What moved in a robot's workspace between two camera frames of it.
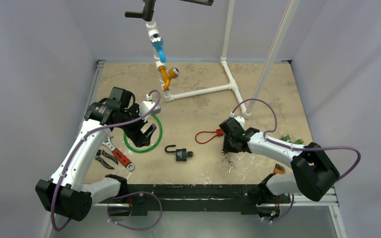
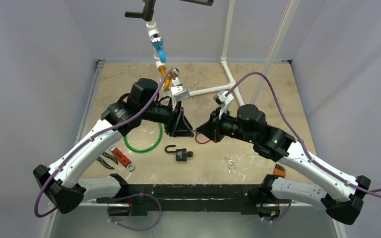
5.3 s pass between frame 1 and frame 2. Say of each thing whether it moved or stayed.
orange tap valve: stayed
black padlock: stayed
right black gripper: moved
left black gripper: moved
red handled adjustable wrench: stayed
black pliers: stayed
